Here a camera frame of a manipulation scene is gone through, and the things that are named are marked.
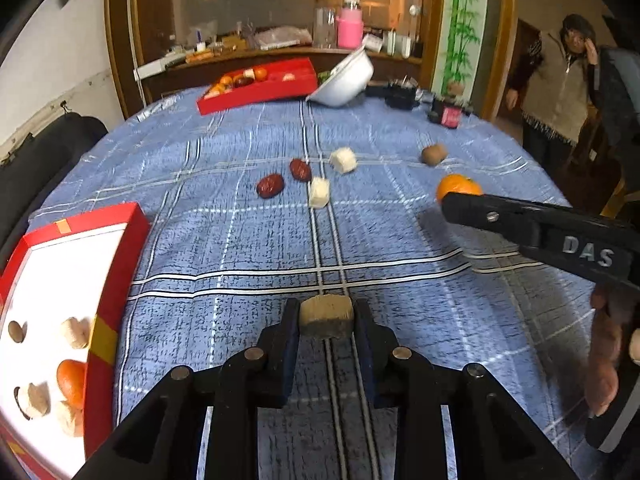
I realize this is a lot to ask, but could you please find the white flat box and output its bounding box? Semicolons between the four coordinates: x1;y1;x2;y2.
135;57;181;80

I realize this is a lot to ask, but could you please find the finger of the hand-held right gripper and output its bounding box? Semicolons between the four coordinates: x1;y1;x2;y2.
442;191;546;253

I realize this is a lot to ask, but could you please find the large red shallow box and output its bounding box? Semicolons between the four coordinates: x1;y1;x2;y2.
0;202;151;480

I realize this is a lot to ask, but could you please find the clear plastic pitcher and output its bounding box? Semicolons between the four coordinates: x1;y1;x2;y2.
313;7;338;49

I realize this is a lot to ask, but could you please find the person's right hand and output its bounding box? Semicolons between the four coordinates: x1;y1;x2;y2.
586;282;640;417

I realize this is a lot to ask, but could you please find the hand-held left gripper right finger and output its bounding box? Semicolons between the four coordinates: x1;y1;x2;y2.
351;299;571;480

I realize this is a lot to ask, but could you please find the pale fruit chunk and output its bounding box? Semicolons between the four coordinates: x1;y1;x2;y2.
61;316;92;350
55;400;86;438
329;147;359;175
307;176;331;209
299;295;355;339
25;382;52;419

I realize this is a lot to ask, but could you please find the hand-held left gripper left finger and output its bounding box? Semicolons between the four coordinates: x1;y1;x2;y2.
75;299;302;480

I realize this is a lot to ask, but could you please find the white bowl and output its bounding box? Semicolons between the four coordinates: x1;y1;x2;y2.
306;45;375;107

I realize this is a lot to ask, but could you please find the black leather sofa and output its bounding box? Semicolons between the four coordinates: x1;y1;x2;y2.
0;112;108;271

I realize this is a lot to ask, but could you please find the dark red jar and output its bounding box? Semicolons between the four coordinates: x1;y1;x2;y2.
429;94;473;129

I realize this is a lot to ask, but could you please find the clear plastic bag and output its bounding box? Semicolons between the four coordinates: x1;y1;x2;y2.
255;26;313;51

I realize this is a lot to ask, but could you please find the brown kiwi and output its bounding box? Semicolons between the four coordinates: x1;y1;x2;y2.
420;143;448;166

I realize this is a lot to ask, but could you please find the mixed produce heap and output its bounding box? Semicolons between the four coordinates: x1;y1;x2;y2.
206;66;296;98

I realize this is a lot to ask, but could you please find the bamboo painted panel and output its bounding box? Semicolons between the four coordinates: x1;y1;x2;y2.
435;0;488;96

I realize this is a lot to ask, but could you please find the black device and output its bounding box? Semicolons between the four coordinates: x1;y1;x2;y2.
365;77;421;111

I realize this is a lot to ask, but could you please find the small red tray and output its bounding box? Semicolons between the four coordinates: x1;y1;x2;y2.
196;58;319;116

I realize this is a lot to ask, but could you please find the small orange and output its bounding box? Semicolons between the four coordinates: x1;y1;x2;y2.
436;173;484;204

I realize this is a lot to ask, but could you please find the wooden sideboard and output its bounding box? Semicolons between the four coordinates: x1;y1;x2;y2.
137;42;423;111

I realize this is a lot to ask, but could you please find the large orange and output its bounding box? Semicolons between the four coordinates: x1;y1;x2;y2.
56;359;88;409

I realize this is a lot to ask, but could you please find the pink thermos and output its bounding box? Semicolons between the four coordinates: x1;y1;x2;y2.
336;0;364;49

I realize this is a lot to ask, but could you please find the wooden framed glass partition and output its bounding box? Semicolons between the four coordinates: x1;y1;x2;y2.
105;0;516;121

